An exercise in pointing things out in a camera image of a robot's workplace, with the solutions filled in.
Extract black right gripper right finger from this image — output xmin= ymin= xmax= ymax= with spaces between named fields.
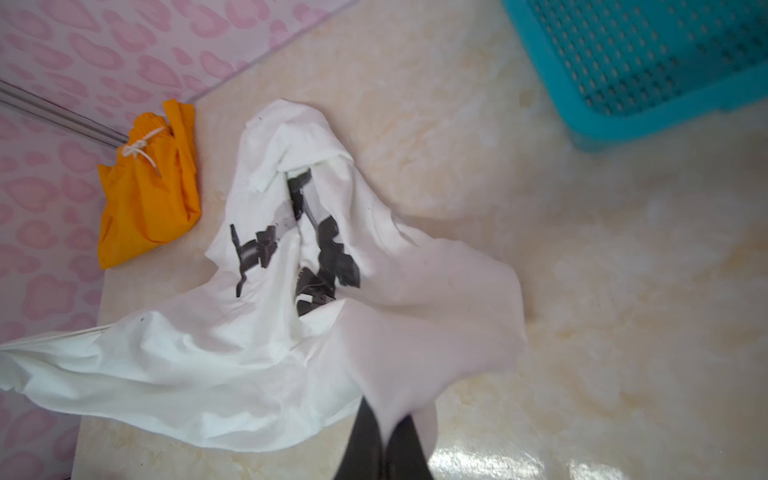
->
xmin=385 ymin=416 xmax=433 ymax=480

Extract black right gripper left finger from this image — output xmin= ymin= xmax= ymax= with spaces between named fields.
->
xmin=333 ymin=398 xmax=383 ymax=480

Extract white patterned garment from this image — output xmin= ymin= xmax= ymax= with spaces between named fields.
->
xmin=1 ymin=100 xmax=527 ymax=452

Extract orange shorts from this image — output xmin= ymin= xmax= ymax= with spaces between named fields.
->
xmin=97 ymin=99 xmax=202 ymax=270

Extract teal plastic laundry basket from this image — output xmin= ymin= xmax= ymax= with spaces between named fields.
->
xmin=503 ymin=0 xmax=767 ymax=149

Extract white drawstring cord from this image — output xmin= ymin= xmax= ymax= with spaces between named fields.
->
xmin=121 ymin=125 xmax=167 ymax=176

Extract aluminium frame post left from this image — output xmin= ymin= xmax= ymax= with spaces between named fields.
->
xmin=1 ymin=81 xmax=129 ymax=148

